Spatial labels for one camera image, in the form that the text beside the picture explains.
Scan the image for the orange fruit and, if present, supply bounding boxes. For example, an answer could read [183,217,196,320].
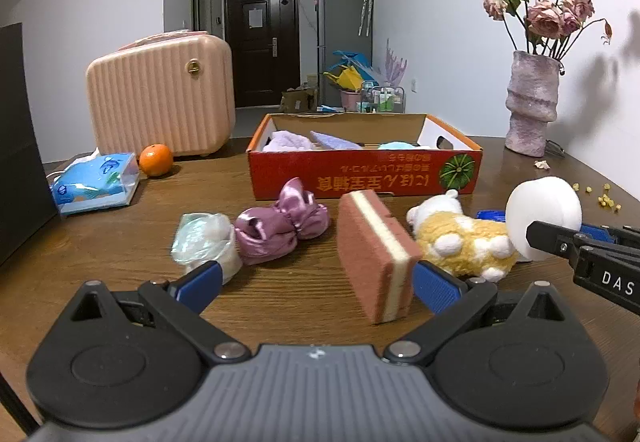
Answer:
[138,143,174,178]

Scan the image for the lilac fluffy cloth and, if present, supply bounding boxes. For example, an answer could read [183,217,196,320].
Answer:
[262,129,315,153]

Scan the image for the brown cardboard box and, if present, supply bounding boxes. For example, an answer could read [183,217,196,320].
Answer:
[281,87,319,113]

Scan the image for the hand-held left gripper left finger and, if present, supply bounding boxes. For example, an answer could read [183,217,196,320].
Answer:
[71,260,252,364]

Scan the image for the pink ribbed suitcase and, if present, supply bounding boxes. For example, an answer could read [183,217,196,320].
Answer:
[85,29,237,162]

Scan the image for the blue tissue pack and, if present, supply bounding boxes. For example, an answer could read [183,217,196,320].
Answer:
[51,152,141,218]

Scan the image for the pink textured vase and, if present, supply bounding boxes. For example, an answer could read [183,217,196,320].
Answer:
[505,50,562,158]

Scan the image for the purple satin scrunchie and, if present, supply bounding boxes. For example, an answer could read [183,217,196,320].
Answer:
[234,177,331,266]

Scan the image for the clear plastic bag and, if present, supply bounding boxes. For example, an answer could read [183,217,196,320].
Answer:
[171,212,244,285]

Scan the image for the white cart with bottles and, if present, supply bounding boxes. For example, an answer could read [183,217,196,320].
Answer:
[359,81,405,114]

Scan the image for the purple branch decoration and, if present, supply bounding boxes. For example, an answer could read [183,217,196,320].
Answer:
[378,38,408,88]

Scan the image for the pink layered sponge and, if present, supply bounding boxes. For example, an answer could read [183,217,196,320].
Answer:
[336,189,425,325]

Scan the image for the grey refrigerator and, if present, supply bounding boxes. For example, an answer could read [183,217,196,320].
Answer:
[316,0,374,111]

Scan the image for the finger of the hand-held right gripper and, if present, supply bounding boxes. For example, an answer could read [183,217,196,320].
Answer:
[575,223,640,253]
[525,219,584,269]

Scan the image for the yellow and white plush toy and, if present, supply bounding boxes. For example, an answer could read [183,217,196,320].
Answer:
[406,189,519,283]

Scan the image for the black flat panel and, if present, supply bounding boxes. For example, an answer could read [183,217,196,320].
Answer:
[0,22,59,269]

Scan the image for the scattered yellow crumbs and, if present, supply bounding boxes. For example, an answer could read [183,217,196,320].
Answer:
[572,182,624,213]

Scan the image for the dark brown door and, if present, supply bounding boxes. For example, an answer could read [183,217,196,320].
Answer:
[223,0,300,109]

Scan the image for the lavender striped cloth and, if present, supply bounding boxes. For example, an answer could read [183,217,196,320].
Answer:
[309,130,364,151]

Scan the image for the white folded umbrella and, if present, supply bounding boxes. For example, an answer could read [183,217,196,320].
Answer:
[359,0,375,37]

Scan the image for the white round puff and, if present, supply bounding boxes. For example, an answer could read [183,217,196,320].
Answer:
[506,176,583,263]

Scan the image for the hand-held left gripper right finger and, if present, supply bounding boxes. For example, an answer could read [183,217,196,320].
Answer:
[382,260,569,366]

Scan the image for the orange cardboard box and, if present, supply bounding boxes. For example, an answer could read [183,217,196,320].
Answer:
[246,113,484,201]

